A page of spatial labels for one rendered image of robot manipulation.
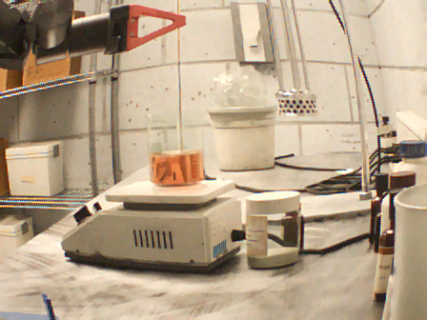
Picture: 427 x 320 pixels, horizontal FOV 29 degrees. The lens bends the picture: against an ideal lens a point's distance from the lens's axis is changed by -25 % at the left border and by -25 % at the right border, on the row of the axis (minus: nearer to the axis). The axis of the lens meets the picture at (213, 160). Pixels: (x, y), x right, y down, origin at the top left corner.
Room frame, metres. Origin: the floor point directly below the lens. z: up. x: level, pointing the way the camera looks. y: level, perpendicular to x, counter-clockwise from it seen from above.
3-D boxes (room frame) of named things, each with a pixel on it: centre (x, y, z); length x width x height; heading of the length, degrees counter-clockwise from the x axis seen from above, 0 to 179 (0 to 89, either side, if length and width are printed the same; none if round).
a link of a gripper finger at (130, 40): (1.15, 0.07, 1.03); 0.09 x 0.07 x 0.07; 99
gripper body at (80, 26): (1.12, 0.14, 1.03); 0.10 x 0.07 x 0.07; 9
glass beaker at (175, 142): (1.14, 0.04, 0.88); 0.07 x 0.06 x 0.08; 88
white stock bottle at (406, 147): (1.06, -0.25, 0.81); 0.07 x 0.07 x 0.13
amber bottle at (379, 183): (1.10, -0.21, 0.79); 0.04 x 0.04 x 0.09
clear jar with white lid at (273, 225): (1.08, -0.06, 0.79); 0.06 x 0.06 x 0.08
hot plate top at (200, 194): (1.13, 0.05, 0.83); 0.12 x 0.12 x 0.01; 73
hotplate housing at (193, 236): (1.14, 0.08, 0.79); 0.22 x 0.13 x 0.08; 73
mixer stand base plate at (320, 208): (1.45, -0.12, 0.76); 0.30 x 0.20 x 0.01; 83
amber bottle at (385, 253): (0.79, -0.17, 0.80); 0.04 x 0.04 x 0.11
